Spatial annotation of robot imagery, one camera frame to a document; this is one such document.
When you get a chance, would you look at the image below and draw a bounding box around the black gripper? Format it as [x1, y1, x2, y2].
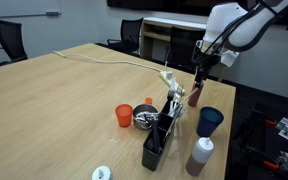
[191, 46, 220, 84]

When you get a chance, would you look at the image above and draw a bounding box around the brown sauce bottle white cap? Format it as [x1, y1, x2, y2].
[188, 83, 204, 107]

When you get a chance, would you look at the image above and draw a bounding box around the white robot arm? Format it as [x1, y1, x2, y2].
[192, 0, 288, 86]

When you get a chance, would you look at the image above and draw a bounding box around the brown squeeze bottle white cap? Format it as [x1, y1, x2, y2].
[186, 137, 214, 176]

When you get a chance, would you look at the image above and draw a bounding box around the black office chair right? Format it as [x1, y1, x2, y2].
[165, 27, 205, 74]

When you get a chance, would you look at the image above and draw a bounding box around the black office chair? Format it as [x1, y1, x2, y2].
[0, 20, 28, 66]
[107, 19, 143, 54]
[165, 27, 205, 74]

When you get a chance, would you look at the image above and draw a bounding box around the white power strip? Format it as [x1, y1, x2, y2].
[159, 71, 185, 95]

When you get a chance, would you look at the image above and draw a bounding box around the wooden side cabinet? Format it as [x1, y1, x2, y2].
[140, 17, 206, 60]

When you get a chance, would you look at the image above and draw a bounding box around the dark blue plastic cup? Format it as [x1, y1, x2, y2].
[196, 107, 224, 137]

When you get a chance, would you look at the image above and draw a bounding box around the small orange cup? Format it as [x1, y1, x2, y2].
[145, 97, 153, 105]

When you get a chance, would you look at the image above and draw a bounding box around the black office chair middle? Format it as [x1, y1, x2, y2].
[107, 19, 143, 54]

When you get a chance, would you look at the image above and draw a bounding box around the steel bowl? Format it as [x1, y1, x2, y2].
[133, 104, 159, 130]

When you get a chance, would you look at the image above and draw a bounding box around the black utensil caddy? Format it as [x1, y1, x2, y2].
[141, 101, 183, 171]

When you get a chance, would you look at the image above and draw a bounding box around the orange plastic cup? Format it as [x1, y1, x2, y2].
[115, 104, 133, 127]

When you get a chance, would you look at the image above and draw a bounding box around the black spatula in caddy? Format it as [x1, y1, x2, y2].
[144, 114, 160, 154]

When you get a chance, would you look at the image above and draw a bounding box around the black cart with orange clamps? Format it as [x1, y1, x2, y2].
[231, 103, 288, 180]

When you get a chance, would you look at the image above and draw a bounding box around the black office chair left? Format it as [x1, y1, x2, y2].
[0, 20, 28, 66]

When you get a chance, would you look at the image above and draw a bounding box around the white power cable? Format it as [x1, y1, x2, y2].
[51, 50, 164, 73]

